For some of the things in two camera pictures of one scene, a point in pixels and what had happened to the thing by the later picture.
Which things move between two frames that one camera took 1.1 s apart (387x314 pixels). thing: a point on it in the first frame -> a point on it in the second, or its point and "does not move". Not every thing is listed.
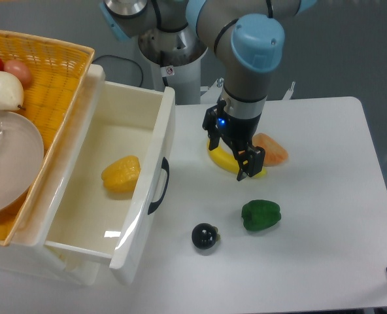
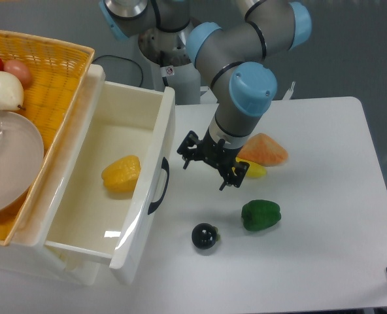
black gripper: [239, 133] -> [218, 153]
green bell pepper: [259, 215] does not move
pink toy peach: [19, 69] does not move
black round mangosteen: [204, 236] does not move
